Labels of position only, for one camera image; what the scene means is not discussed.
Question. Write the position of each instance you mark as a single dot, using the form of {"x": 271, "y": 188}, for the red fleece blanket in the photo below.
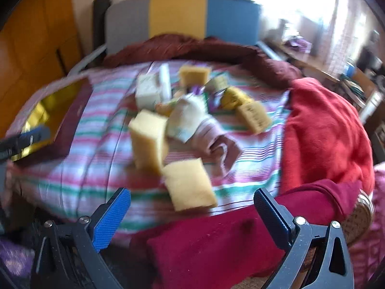
{"x": 324, "y": 139}

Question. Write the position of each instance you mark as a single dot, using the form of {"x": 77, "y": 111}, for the white foam bar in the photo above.
{"x": 164, "y": 82}

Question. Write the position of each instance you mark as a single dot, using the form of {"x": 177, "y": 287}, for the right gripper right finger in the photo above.
{"x": 276, "y": 218}

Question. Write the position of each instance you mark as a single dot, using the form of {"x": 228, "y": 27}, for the yellow sponge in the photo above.
{"x": 254, "y": 116}
{"x": 149, "y": 142}
{"x": 189, "y": 185}

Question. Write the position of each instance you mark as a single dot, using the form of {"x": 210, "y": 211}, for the maroon gold gift box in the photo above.
{"x": 56, "y": 117}

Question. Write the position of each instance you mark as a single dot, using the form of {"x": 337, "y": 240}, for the pink striped sock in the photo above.
{"x": 211, "y": 140}

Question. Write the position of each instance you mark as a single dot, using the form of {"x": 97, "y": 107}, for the wooden wardrobe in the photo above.
{"x": 40, "y": 43}

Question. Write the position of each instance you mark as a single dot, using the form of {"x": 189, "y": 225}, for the wooden desk with clutter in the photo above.
{"x": 336, "y": 73}

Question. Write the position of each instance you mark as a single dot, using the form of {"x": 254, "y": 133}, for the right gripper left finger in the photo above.
{"x": 106, "y": 219}

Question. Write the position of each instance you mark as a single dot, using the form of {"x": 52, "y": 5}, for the dark red garment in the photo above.
{"x": 223, "y": 250}

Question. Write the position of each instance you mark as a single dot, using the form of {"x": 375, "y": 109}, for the large yellow sponge block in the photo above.
{"x": 194, "y": 75}

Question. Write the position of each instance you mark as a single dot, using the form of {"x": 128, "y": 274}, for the grey yellow blue headboard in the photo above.
{"x": 131, "y": 21}

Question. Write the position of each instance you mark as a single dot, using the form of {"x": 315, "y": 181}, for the green white tea box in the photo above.
{"x": 218, "y": 83}

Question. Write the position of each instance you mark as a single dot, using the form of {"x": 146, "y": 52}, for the yellow sock bundle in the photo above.
{"x": 234, "y": 97}

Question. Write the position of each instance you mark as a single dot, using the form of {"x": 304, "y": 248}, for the white medicine box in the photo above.
{"x": 147, "y": 93}

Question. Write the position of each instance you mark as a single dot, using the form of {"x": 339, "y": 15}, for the purple snack packet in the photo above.
{"x": 196, "y": 90}

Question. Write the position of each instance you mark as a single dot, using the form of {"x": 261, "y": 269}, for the maroon puffer jacket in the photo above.
{"x": 165, "y": 47}

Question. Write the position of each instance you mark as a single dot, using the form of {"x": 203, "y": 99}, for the cream sock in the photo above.
{"x": 189, "y": 112}

